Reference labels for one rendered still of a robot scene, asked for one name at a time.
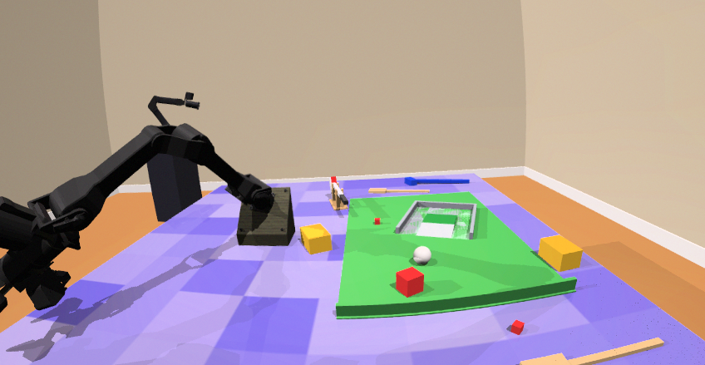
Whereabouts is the blue golf putter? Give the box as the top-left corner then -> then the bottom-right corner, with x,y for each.
405,177 -> 469,186

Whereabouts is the white golf ball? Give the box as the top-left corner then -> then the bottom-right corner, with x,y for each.
413,246 -> 431,264

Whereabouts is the green flat mat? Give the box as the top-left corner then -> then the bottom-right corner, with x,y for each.
338,191 -> 563,303

